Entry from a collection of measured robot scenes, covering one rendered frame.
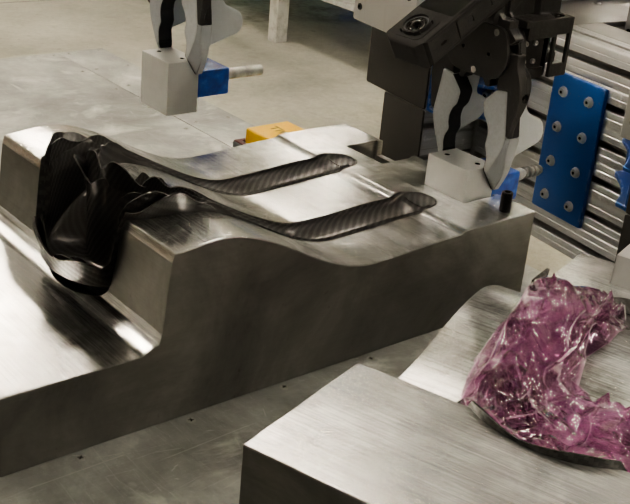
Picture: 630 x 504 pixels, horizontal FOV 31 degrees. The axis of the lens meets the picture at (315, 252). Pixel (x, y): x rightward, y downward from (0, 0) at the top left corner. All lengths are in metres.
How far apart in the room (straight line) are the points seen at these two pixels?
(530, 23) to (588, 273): 0.22
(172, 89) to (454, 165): 0.30
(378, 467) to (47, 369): 0.26
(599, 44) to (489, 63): 0.43
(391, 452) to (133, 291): 0.27
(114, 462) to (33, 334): 0.11
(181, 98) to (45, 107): 0.35
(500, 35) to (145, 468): 0.46
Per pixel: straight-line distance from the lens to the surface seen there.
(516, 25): 0.99
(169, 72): 1.14
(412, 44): 0.93
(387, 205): 1.01
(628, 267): 0.98
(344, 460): 0.61
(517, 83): 0.98
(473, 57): 1.01
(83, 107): 1.47
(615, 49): 1.39
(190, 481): 0.78
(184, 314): 0.80
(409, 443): 0.63
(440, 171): 1.03
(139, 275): 0.81
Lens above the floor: 1.26
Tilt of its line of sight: 25 degrees down
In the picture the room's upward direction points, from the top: 5 degrees clockwise
